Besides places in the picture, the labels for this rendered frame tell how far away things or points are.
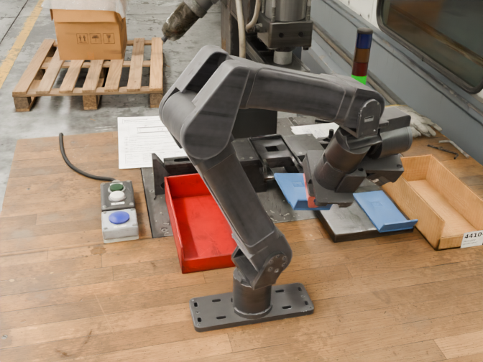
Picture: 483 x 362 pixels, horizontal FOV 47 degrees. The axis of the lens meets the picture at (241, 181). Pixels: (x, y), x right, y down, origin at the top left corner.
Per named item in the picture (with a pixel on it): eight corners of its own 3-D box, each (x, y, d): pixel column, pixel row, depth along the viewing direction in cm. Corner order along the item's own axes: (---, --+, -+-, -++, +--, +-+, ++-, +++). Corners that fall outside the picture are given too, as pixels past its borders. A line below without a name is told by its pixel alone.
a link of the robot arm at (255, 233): (277, 238, 92) (193, 80, 72) (297, 261, 87) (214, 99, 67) (246, 259, 92) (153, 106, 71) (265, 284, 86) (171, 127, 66)
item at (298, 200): (295, 214, 99) (298, 200, 98) (274, 174, 112) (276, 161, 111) (332, 213, 101) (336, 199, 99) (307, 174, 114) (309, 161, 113)
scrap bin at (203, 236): (182, 274, 100) (180, 247, 97) (165, 200, 121) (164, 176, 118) (246, 265, 102) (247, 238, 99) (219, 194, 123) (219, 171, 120)
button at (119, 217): (109, 230, 108) (108, 222, 107) (108, 219, 111) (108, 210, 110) (131, 228, 109) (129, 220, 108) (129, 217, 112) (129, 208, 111)
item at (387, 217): (382, 236, 108) (384, 224, 106) (351, 195, 120) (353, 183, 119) (415, 232, 109) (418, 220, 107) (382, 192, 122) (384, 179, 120)
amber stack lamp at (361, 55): (356, 63, 134) (359, 49, 132) (350, 58, 137) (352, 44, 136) (371, 62, 135) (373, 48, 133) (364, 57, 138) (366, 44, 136)
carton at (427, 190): (435, 255, 108) (443, 221, 104) (378, 188, 128) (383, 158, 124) (493, 246, 110) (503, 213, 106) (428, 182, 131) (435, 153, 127)
